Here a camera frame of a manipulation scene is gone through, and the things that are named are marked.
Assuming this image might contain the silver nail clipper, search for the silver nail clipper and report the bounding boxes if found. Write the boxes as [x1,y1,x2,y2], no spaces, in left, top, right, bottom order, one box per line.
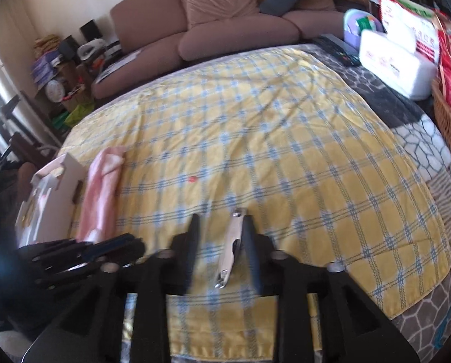
[215,208,249,290]

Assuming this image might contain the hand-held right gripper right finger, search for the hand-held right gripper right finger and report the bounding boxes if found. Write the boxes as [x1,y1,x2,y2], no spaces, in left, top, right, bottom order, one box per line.
[242,215,423,363]

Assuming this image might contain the black remote control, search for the black remote control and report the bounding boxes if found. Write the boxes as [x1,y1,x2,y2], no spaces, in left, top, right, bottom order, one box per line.
[312,34,362,67]

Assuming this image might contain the purple cardboard box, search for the purple cardboard box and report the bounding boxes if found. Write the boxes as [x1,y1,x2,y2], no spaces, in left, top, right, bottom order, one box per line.
[31,55,62,84]

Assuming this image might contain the green bag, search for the green bag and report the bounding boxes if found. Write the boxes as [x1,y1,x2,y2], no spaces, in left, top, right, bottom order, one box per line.
[52,98,95,130]

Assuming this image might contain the black speaker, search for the black speaker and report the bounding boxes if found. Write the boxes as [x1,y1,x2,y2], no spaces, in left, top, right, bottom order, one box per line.
[80,20,98,41]

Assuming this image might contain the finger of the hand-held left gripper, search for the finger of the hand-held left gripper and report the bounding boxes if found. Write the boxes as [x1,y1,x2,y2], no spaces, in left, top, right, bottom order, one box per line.
[18,232,147,262]
[33,251,145,293]

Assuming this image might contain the brown sofa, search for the brown sofa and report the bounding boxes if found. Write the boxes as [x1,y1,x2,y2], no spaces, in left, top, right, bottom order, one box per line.
[91,0,348,101]

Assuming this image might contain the round printed tin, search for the round printed tin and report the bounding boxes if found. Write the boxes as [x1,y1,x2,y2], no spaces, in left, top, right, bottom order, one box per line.
[46,79,66,103]

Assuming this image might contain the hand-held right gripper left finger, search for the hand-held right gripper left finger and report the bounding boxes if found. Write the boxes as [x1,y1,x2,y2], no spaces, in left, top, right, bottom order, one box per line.
[21,214,202,363]

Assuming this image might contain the purple plastic container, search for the purple plastic container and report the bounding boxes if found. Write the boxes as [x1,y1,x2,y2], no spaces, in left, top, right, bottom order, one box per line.
[342,8,385,46]

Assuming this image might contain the white paper sheet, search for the white paper sheet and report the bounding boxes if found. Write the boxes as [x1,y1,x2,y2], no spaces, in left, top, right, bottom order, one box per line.
[97,51,141,81]

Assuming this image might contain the white grey device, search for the white grey device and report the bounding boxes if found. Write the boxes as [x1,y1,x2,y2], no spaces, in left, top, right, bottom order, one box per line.
[77,40,106,61]

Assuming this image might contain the pink towel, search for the pink towel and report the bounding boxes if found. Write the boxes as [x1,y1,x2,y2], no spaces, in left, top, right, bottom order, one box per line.
[76,146,127,243]

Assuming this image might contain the white tissue packet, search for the white tissue packet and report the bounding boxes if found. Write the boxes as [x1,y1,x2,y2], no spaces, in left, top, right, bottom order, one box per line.
[359,29,438,101]

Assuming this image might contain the white cardboard box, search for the white cardboard box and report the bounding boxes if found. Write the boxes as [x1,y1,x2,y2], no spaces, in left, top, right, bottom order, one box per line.
[15,153,88,246]

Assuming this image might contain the teal cord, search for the teal cord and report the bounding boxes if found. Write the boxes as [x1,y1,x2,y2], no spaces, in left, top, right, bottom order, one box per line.
[433,294,451,353]

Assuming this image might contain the red white packet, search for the red white packet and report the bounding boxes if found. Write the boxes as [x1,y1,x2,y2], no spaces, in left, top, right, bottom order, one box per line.
[377,0,442,66]

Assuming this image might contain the brown upholstered chair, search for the brown upholstered chair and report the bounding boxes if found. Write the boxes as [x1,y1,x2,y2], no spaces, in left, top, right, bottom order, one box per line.
[0,94,62,201]

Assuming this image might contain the yellow plaid cloth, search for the yellow plaid cloth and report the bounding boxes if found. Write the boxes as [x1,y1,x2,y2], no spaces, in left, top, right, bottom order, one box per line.
[54,47,451,358]

